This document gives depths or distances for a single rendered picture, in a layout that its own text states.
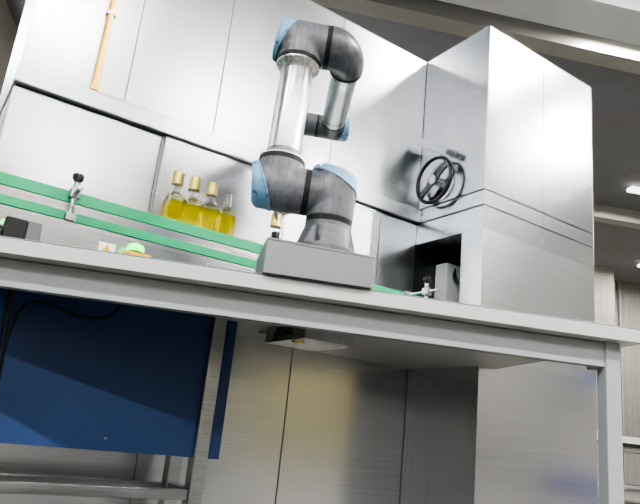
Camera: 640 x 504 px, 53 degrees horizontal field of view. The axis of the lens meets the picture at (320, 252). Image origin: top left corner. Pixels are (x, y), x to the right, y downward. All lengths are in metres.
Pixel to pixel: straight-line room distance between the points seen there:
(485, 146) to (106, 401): 1.69
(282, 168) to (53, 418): 0.82
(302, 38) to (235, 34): 0.83
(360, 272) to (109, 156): 1.03
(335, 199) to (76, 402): 0.81
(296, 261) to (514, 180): 1.46
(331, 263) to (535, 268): 1.40
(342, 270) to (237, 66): 1.24
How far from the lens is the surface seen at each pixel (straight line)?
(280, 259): 1.41
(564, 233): 2.89
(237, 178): 2.28
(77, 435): 1.74
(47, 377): 1.72
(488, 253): 2.49
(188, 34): 2.44
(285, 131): 1.61
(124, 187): 2.14
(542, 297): 2.70
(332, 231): 1.50
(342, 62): 1.76
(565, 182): 2.98
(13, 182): 1.77
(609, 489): 1.71
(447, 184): 2.64
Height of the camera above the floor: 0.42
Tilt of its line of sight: 16 degrees up
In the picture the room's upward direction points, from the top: 6 degrees clockwise
